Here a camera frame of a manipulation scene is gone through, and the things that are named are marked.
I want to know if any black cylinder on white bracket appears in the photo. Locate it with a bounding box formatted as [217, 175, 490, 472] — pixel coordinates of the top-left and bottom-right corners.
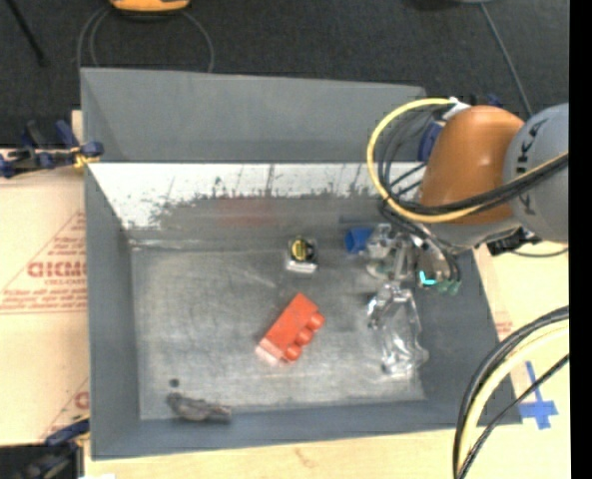
[485, 228, 540, 257]

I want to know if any red toy building block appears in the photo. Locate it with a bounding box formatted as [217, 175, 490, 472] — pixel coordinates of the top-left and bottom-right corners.
[254, 291, 326, 367]

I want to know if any grey-brown toy animal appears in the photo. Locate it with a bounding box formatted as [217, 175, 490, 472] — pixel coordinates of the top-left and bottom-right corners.
[165, 391, 234, 424]

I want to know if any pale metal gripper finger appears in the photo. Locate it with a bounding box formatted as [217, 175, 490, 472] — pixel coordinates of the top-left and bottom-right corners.
[366, 255, 406, 281]
[367, 224, 402, 259]

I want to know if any clear plastic bottle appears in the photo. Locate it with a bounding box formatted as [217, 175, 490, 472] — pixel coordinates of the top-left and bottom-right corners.
[365, 281, 430, 376]

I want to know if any brown cardboard board red print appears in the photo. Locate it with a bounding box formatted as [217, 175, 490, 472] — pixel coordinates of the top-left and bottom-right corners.
[0, 110, 92, 449]

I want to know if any yellow and black tape measure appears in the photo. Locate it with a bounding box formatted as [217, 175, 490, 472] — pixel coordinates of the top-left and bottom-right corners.
[284, 235, 320, 274]

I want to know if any grey metal bin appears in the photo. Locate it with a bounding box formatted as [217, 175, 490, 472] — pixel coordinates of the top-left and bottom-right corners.
[79, 67, 522, 461]

